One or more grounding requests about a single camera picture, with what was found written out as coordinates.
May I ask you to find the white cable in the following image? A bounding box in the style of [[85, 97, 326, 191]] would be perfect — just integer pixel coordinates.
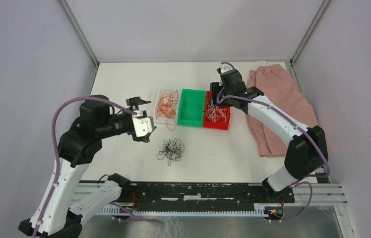
[[205, 102, 231, 125]]

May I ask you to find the orange cable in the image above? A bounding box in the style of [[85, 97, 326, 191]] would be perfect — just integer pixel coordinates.
[[157, 90, 180, 131]]

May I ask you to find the cable bundle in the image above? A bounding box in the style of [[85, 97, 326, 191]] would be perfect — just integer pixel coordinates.
[[156, 138, 186, 167]]

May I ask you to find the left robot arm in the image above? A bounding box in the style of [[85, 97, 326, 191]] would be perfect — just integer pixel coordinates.
[[18, 95, 155, 238]]

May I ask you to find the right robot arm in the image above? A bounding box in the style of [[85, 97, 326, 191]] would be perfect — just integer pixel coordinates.
[[210, 67, 330, 202]]

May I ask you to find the green plastic bin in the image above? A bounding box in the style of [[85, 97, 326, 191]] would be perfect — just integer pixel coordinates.
[[177, 88, 206, 127]]

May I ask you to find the red plastic bin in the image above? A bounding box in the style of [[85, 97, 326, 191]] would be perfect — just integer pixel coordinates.
[[203, 91, 231, 130]]

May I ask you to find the clear plastic bin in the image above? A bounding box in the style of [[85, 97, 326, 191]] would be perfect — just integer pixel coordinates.
[[152, 88, 181, 130]]

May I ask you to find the pink cloth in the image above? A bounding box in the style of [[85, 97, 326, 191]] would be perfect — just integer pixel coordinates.
[[245, 63, 319, 158]]

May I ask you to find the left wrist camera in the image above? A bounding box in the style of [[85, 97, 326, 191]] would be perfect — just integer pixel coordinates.
[[132, 111, 156, 143]]

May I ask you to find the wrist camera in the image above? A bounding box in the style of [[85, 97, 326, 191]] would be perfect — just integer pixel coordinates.
[[132, 111, 156, 143], [216, 61, 235, 74]]

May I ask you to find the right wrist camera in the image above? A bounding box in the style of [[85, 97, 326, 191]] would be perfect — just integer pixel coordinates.
[[216, 61, 235, 74]]

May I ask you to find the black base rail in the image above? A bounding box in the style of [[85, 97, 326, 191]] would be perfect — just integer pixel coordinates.
[[115, 181, 295, 212]]

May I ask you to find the white toothed cable duct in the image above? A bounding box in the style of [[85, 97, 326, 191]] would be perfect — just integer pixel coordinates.
[[97, 205, 268, 218]]

